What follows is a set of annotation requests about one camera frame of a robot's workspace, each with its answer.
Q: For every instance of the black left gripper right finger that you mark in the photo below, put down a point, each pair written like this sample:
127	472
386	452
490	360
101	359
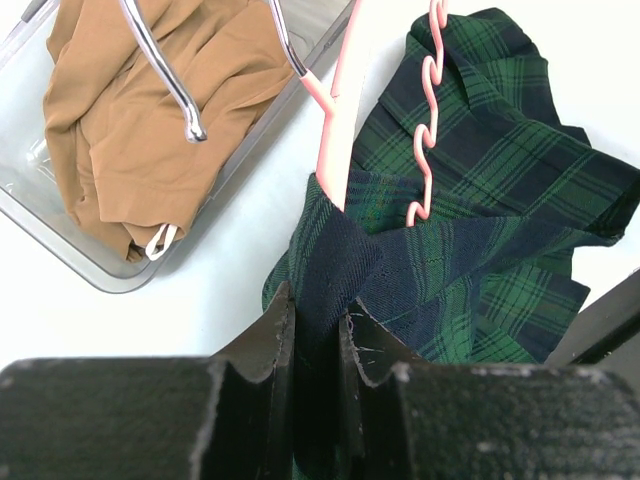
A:
405	418

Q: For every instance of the pink plastic hanger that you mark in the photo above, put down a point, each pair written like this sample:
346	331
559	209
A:
340	103

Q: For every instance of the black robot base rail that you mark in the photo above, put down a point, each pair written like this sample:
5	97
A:
601	328

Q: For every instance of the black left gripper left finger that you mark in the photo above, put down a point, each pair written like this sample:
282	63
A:
224	416

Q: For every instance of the tan folded garment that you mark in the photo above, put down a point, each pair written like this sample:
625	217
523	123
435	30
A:
116	137

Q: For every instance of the green plaid garment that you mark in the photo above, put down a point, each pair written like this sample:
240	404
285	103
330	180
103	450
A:
487	277

